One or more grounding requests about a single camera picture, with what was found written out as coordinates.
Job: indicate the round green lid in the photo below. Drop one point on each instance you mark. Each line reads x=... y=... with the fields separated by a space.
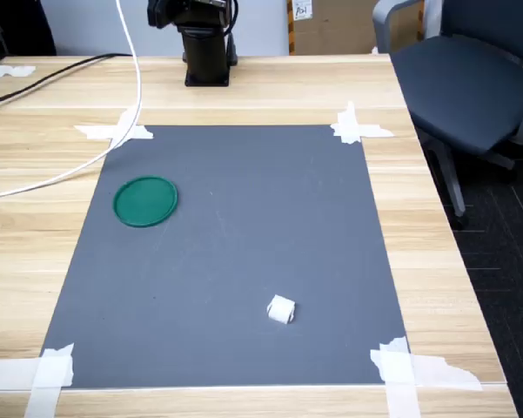
x=145 y=202

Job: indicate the dark grey mat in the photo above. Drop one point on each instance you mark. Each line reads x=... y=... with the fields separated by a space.
x=243 y=217

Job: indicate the white tape on mat corner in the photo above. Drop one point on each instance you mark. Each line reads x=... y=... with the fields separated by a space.
x=95 y=130
x=48 y=374
x=396 y=374
x=352 y=130

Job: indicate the brown cardboard box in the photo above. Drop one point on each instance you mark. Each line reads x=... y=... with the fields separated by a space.
x=339 y=30

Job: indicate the white paper label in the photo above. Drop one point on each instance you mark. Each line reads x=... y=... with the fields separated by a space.
x=302 y=11

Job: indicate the grey office chair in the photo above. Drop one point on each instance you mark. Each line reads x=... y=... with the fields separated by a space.
x=461 y=87

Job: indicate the small white tape scrap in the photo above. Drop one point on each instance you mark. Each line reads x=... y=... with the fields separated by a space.
x=8 y=71

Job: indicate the black fabric object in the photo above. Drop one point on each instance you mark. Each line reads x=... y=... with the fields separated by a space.
x=8 y=26

